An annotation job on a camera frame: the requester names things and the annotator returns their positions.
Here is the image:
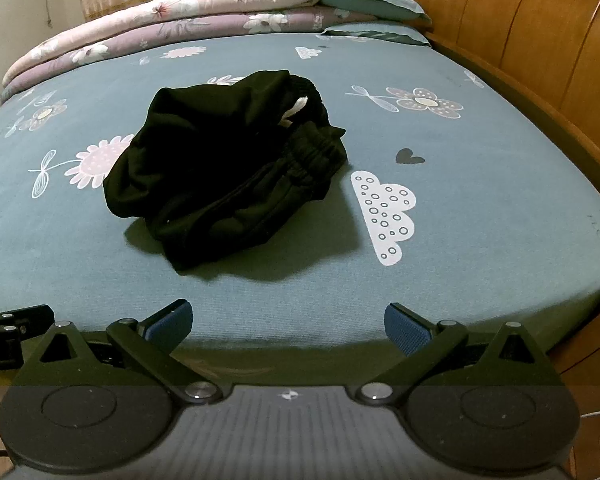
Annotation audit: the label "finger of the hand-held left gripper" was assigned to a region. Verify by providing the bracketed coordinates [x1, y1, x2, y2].
[0, 304, 56, 339]

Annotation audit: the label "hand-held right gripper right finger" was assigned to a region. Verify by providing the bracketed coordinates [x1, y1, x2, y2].
[355, 302, 568, 405]

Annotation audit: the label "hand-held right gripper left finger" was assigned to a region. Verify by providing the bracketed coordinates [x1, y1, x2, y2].
[22, 299, 226, 405]

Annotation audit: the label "black pants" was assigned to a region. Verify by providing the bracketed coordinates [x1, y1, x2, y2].
[102, 70, 348, 276]

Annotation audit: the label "purple floral quilt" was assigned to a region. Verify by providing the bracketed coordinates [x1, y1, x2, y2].
[2, 7, 331, 96]

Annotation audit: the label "flat blue pillow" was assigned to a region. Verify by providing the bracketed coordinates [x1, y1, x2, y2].
[320, 22, 433, 48]

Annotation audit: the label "pink floral quilt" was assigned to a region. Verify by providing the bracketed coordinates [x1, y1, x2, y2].
[2, 0, 383, 86]

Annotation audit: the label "thick blue pillow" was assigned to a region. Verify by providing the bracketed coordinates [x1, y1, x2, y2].
[314, 0, 433, 26]

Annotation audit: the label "wooden headboard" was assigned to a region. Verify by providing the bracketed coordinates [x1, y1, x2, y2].
[382, 0, 600, 391]

